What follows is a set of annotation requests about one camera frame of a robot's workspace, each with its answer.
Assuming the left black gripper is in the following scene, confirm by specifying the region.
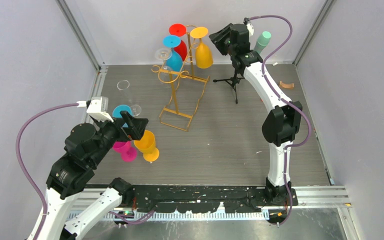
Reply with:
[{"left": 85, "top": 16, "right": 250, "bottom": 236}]
[{"left": 90, "top": 109, "right": 149, "bottom": 165}]

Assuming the yellow wine glass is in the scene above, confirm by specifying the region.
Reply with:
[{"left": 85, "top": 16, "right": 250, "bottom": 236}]
[
  {"left": 133, "top": 130, "right": 160, "bottom": 163},
  {"left": 190, "top": 26, "right": 213, "bottom": 69}
]

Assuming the blue wine glass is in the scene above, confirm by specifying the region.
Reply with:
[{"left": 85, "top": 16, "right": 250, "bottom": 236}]
[
  {"left": 162, "top": 35, "right": 183, "bottom": 72},
  {"left": 111, "top": 104, "right": 133, "bottom": 129}
]

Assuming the pink wine glass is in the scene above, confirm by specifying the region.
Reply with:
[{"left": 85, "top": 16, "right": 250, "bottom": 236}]
[{"left": 112, "top": 141, "right": 138, "bottom": 163}]

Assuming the clear wine glass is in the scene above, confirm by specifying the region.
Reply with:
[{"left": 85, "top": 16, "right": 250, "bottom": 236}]
[
  {"left": 154, "top": 47, "right": 173, "bottom": 82},
  {"left": 116, "top": 79, "right": 142, "bottom": 117}
]

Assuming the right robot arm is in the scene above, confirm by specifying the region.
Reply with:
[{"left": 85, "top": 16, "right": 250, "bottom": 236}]
[{"left": 209, "top": 23, "right": 303, "bottom": 205}]

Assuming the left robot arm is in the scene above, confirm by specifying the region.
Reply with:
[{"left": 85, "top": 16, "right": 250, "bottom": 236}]
[{"left": 28, "top": 111, "right": 149, "bottom": 240}]

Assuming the red wine glass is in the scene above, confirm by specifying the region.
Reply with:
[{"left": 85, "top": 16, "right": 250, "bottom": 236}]
[{"left": 168, "top": 23, "right": 188, "bottom": 61}]

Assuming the black tripod stand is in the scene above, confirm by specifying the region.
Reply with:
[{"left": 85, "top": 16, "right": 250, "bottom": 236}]
[{"left": 212, "top": 69, "right": 244, "bottom": 104}]

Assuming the mint green microphone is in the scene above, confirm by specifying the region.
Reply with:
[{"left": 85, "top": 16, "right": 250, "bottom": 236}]
[{"left": 253, "top": 31, "right": 272, "bottom": 54}]

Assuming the wooden arch block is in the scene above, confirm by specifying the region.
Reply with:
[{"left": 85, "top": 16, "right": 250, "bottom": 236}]
[{"left": 278, "top": 81, "right": 295, "bottom": 90}]

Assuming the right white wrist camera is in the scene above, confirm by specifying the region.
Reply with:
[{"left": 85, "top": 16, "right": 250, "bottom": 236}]
[{"left": 243, "top": 17, "right": 255, "bottom": 38}]

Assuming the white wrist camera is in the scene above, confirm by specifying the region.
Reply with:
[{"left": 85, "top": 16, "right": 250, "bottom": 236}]
[
  {"left": 243, "top": 17, "right": 255, "bottom": 38},
  {"left": 76, "top": 96, "right": 114, "bottom": 122}
]

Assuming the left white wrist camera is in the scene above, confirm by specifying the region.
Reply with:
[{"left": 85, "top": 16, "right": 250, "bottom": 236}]
[{"left": 76, "top": 96, "right": 114, "bottom": 122}]

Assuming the gold wire glass rack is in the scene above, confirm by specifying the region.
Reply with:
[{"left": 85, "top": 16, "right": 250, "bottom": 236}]
[{"left": 151, "top": 24, "right": 210, "bottom": 132}]

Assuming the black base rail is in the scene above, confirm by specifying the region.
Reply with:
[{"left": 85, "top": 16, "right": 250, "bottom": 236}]
[{"left": 101, "top": 183, "right": 299, "bottom": 215}]

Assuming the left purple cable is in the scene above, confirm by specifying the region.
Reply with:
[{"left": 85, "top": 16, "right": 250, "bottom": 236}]
[{"left": 15, "top": 102, "right": 80, "bottom": 240}]

